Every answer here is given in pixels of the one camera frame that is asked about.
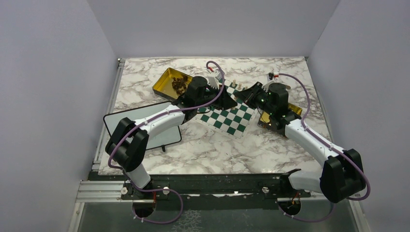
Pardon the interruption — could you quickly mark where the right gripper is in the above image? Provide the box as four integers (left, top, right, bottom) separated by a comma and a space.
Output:
234, 82, 275, 116

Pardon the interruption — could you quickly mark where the small whiteboard with stand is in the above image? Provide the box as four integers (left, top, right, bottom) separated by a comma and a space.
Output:
103, 101, 182, 151

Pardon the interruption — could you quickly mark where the pile of dark chess pieces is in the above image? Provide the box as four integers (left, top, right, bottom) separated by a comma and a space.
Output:
172, 76, 188, 96

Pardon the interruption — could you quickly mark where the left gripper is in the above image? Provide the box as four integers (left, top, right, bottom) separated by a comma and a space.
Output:
196, 83, 238, 111

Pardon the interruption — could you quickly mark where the aluminium rail left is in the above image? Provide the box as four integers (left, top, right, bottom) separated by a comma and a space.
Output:
75, 181, 154, 203

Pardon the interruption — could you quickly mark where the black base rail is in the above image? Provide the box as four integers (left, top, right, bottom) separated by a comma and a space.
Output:
88, 172, 310, 211

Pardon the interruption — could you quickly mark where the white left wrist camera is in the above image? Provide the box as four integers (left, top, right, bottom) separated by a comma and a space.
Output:
207, 70, 224, 89

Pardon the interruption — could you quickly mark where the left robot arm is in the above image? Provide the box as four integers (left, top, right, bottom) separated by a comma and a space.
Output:
105, 76, 237, 199

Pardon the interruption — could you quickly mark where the gold tin with dark pieces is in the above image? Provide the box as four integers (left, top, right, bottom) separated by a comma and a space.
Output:
152, 68, 192, 101

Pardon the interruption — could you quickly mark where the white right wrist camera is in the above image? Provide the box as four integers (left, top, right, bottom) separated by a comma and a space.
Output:
262, 79, 276, 91

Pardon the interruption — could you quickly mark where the green white chess board mat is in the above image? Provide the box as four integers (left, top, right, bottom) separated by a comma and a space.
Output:
193, 80, 257, 143

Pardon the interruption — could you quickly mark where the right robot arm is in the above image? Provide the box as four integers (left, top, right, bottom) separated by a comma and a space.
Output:
234, 82, 366, 203

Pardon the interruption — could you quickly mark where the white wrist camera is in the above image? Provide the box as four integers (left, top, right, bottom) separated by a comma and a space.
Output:
262, 79, 276, 91
207, 70, 224, 89

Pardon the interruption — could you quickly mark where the gold tin with light pieces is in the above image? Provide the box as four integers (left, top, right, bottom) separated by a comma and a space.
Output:
257, 103, 303, 137

